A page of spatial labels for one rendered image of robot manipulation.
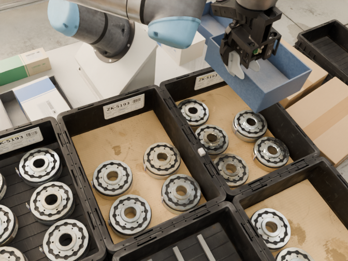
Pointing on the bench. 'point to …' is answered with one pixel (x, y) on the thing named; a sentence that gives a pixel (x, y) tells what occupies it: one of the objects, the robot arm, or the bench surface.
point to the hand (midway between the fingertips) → (234, 68)
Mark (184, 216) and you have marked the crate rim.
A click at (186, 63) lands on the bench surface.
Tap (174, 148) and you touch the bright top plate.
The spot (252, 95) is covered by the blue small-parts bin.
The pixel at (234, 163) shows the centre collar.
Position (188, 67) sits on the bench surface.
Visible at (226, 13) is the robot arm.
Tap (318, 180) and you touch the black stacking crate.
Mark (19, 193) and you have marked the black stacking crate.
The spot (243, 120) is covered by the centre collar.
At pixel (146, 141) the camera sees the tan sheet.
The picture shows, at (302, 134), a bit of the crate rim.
